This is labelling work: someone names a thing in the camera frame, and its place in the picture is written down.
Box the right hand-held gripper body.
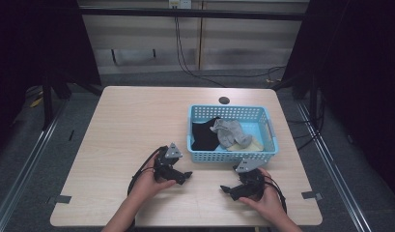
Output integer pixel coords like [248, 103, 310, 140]
[233, 157, 268, 199]

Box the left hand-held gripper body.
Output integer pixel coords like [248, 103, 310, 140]
[153, 142, 183, 184]

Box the person's right hand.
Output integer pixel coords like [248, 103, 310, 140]
[238, 167, 285, 223]

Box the person's left hand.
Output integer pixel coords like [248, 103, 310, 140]
[128, 154, 178, 202]

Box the pale yellow sock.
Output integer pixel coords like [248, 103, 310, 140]
[226, 136, 265, 153]

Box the black sock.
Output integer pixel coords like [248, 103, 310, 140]
[190, 117, 222, 152]

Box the grey sock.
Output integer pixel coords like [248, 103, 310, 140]
[210, 118, 253, 150]

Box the blue plastic basket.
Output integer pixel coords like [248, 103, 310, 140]
[186, 103, 280, 164]

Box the grey tape strip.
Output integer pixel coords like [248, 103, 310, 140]
[300, 190, 324, 201]
[47, 194, 72, 205]

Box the black metal stand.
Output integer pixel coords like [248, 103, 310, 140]
[270, 72, 322, 133]
[41, 72, 104, 131]

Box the black curtain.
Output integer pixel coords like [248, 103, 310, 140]
[281, 0, 395, 202]
[0, 0, 102, 153]

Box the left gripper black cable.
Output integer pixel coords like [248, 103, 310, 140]
[127, 145, 170, 198]

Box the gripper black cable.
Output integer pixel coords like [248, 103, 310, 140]
[263, 174, 288, 215]
[127, 145, 170, 198]

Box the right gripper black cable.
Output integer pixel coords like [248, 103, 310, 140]
[263, 174, 288, 215]

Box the metal floor rail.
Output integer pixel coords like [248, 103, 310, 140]
[0, 98, 71, 232]
[296, 101, 375, 232]

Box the black wall cable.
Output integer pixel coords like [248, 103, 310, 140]
[173, 6, 287, 89]

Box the black horizontal rail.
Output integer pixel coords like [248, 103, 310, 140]
[78, 7, 307, 22]

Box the white wall power outlet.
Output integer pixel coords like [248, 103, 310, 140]
[168, 0, 193, 10]

